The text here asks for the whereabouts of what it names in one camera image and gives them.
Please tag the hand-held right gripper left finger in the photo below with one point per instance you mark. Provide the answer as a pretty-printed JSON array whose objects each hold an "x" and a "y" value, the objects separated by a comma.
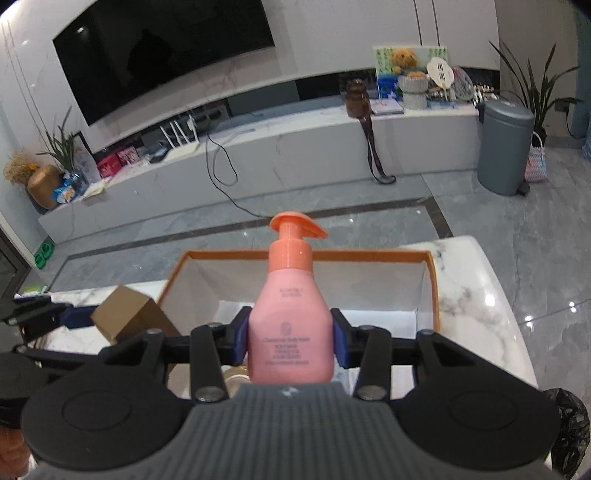
[{"x": 241, "y": 332}]

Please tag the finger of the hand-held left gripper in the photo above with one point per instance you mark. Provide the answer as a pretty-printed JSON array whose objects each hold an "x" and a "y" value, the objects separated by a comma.
[
  {"x": 60, "y": 356},
  {"x": 78, "y": 314}
]

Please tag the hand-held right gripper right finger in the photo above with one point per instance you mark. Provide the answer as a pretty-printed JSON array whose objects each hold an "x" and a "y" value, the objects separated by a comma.
[{"x": 339, "y": 337}]

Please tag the pink pump bottle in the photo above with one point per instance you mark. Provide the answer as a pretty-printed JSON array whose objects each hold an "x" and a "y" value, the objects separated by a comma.
[{"x": 291, "y": 323}]

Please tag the gold box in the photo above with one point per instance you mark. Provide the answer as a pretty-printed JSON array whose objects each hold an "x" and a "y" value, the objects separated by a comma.
[{"x": 131, "y": 314}]

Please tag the orange cardboard box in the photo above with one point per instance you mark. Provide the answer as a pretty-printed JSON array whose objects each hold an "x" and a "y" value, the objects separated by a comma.
[{"x": 415, "y": 295}]

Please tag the green slippers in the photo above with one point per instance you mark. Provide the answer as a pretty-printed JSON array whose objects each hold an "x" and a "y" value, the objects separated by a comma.
[{"x": 44, "y": 256}]

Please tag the blue snack bag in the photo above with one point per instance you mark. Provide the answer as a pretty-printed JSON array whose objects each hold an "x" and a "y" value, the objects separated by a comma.
[{"x": 64, "y": 191}]

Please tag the loose papers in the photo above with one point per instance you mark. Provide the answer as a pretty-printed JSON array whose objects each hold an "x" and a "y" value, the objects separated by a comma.
[{"x": 94, "y": 188}]

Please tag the gold vase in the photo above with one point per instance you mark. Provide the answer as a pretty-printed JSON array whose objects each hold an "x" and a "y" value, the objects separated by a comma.
[{"x": 44, "y": 187}]

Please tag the red box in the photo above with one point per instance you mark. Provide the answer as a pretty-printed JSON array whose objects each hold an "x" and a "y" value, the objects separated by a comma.
[{"x": 108, "y": 166}]

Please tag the dried grass bunch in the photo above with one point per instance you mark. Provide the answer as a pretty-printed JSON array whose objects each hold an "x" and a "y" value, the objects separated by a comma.
[{"x": 16, "y": 166}]

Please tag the pink box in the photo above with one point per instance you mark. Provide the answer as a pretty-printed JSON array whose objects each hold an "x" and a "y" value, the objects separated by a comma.
[{"x": 128, "y": 156}]

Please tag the slim leafy potted plant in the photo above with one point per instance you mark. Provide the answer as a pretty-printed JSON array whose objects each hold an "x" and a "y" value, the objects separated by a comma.
[{"x": 64, "y": 147}]

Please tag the white marble TV console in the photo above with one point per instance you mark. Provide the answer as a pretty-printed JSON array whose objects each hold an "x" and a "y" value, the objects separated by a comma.
[{"x": 286, "y": 152}]

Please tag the white router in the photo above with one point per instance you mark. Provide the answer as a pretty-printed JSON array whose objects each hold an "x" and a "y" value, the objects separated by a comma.
[{"x": 182, "y": 150}]

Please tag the white notebook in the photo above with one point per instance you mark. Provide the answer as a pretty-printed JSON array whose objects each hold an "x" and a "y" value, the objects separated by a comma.
[{"x": 388, "y": 108}]

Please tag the grey trash bin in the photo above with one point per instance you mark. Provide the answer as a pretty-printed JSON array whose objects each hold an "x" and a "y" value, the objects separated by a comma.
[{"x": 503, "y": 147}]

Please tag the black plastic bag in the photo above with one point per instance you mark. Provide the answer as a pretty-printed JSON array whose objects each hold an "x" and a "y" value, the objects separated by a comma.
[{"x": 570, "y": 434}]

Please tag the grey woven pot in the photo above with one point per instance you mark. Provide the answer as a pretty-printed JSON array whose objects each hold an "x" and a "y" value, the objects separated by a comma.
[{"x": 413, "y": 92}]

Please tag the pastel woven basket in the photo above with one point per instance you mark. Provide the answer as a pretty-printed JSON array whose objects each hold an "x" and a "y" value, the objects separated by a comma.
[{"x": 536, "y": 161}]

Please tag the black television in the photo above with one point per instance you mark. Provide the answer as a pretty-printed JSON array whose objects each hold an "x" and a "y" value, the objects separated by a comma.
[{"x": 161, "y": 50}]

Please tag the green bamboo picture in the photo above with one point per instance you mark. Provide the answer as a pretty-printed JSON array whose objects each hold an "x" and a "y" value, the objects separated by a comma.
[{"x": 383, "y": 60}]

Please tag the decorated plate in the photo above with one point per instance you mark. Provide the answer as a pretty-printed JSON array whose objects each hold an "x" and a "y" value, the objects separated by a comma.
[{"x": 463, "y": 83}]

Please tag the round paper fan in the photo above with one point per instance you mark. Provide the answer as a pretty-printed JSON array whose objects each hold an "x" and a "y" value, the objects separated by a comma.
[{"x": 438, "y": 71}]

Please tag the brown teddy bear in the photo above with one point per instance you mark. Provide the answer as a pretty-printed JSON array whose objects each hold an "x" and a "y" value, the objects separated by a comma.
[{"x": 404, "y": 60}]

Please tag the tall leafy floor plant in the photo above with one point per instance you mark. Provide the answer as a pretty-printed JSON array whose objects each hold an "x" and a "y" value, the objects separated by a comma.
[{"x": 535, "y": 97}]

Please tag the black photo frame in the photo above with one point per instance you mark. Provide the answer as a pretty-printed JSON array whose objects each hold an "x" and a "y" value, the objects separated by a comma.
[{"x": 85, "y": 159}]

